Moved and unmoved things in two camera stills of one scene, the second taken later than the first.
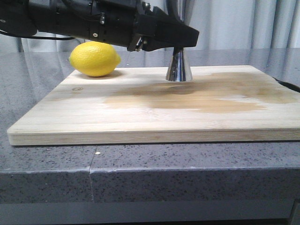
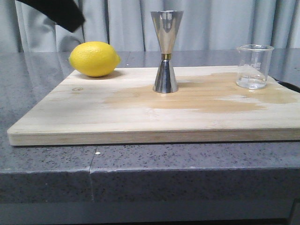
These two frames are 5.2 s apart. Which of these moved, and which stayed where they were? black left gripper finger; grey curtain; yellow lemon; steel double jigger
Moved: steel double jigger; black left gripper finger
Stayed: yellow lemon; grey curtain
